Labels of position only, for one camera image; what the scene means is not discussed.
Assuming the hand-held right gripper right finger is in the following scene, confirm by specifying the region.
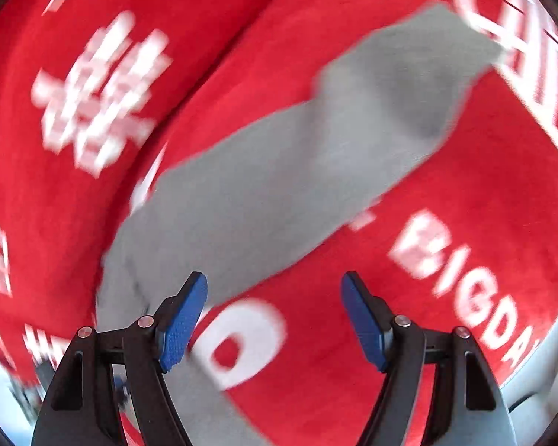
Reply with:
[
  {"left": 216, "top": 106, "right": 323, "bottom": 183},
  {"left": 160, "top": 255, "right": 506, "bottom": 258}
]
[{"left": 341, "top": 271, "right": 518, "bottom": 446}]

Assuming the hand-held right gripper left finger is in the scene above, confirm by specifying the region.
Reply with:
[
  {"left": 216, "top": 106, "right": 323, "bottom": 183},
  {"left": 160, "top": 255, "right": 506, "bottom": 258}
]
[{"left": 31, "top": 271, "right": 209, "bottom": 446}]

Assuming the grey small garment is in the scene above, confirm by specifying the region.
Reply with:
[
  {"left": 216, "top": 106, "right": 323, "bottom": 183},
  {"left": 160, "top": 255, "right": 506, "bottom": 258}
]
[{"left": 95, "top": 2, "right": 505, "bottom": 446}]

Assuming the red printed blanket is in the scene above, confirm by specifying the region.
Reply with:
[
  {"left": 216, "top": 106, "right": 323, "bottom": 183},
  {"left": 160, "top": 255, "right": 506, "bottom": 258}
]
[{"left": 0, "top": 0, "right": 558, "bottom": 446}]

